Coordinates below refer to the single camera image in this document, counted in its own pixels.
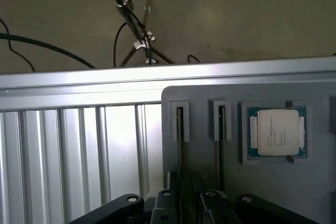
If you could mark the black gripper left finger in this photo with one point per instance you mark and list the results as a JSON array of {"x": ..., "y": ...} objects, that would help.
[{"x": 165, "y": 208}]

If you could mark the silver CPU chip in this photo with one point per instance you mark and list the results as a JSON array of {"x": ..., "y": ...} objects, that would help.
[{"x": 278, "y": 132}]

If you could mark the grey parts rack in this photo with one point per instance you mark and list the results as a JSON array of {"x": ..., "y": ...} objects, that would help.
[{"x": 262, "y": 182}]

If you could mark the black tripod silver knobs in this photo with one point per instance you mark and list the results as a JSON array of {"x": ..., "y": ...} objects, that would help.
[{"x": 131, "y": 20}]

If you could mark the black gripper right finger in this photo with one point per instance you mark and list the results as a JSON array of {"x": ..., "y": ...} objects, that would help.
[{"x": 210, "y": 208}]

